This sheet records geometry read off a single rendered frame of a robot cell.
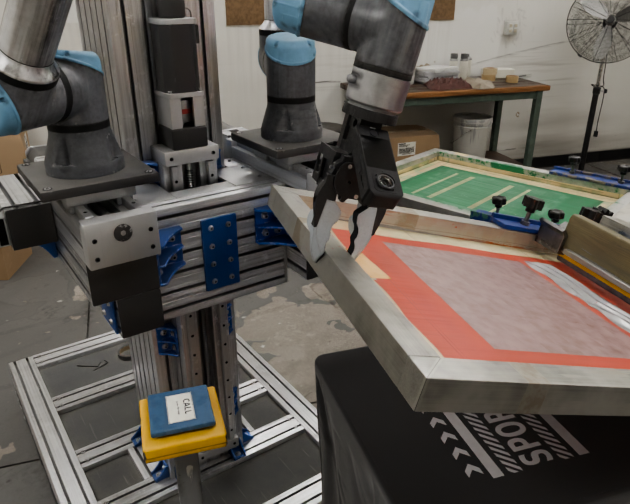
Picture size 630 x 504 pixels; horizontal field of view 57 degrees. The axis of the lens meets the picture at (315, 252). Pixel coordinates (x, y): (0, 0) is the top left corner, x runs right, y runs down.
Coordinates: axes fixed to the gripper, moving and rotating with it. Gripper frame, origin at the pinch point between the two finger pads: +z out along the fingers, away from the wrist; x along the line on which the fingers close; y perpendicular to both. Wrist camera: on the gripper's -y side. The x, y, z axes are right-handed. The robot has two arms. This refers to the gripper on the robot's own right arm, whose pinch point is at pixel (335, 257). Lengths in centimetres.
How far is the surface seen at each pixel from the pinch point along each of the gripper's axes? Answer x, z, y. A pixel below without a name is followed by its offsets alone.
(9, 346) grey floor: 55, 147, 204
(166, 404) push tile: 15.5, 34.7, 13.2
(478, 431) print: -30.2, 24.0, -6.0
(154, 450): 17.5, 37.4, 5.4
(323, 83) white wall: -131, 5, 380
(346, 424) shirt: -12.2, 30.3, 3.2
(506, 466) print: -30.1, 24.0, -13.7
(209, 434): 9.4, 34.8, 6.0
